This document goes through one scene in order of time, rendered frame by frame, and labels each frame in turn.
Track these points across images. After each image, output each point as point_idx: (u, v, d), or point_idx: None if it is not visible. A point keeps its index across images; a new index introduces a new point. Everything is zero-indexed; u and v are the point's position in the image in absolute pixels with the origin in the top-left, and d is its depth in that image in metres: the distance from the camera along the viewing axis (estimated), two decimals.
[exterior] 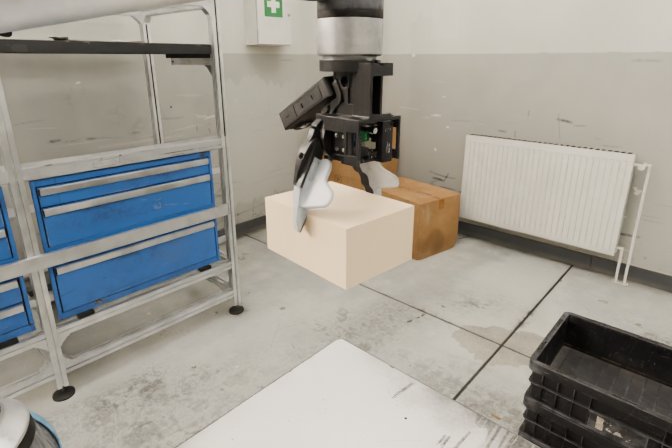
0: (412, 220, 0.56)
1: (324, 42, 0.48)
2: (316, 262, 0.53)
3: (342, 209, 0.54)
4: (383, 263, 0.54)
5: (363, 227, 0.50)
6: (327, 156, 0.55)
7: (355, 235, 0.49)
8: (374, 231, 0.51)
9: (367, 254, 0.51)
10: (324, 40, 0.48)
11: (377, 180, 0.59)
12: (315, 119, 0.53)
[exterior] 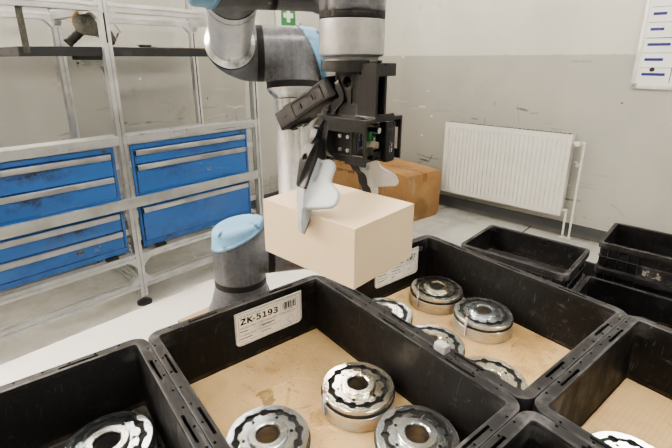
0: (412, 218, 0.57)
1: (328, 42, 0.48)
2: (321, 263, 0.53)
3: (345, 209, 0.54)
4: (386, 261, 0.54)
5: (369, 227, 0.50)
6: (328, 156, 0.55)
7: (362, 235, 0.49)
8: (379, 230, 0.52)
9: (373, 253, 0.52)
10: (328, 40, 0.47)
11: (375, 179, 0.60)
12: (317, 119, 0.52)
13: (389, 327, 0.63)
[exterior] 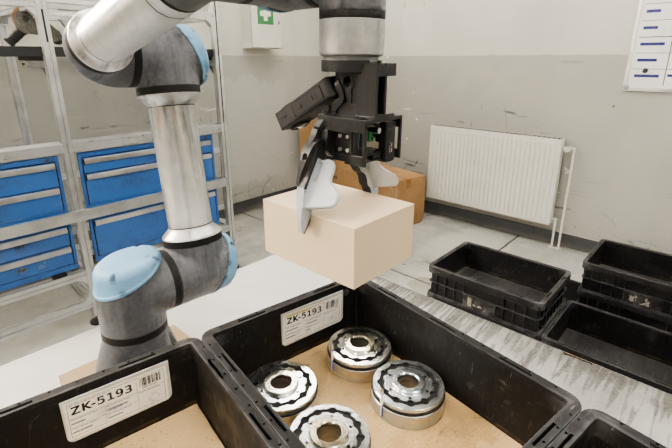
0: (412, 218, 0.57)
1: (328, 42, 0.48)
2: (320, 263, 0.53)
3: (345, 209, 0.54)
4: (386, 261, 0.54)
5: (369, 227, 0.50)
6: (328, 156, 0.55)
7: (362, 235, 0.49)
8: (379, 230, 0.52)
9: (372, 253, 0.52)
10: (328, 40, 0.47)
11: (375, 179, 0.60)
12: (317, 119, 0.52)
13: (254, 429, 0.46)
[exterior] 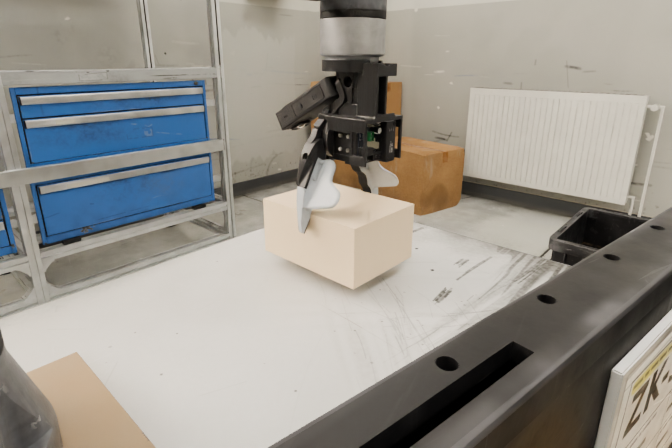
0: (412, 218, 0.57)
1: (329, 42, 0.48)
2: (320, 263, 0.53)
3: (345, 209, 0.54)
4: (386, 261, 0.54)
5: (369, 227, 0.50)
6: (328, 156, 0.55)
7: (362, 235, 0.49)
8: (379, 230, 0.52)
9: (372, 253, 0.52)
10: (329, 40, 0.48)
11: (375, 179, 0.60)
12: (317, 119, 0.52)
13: None
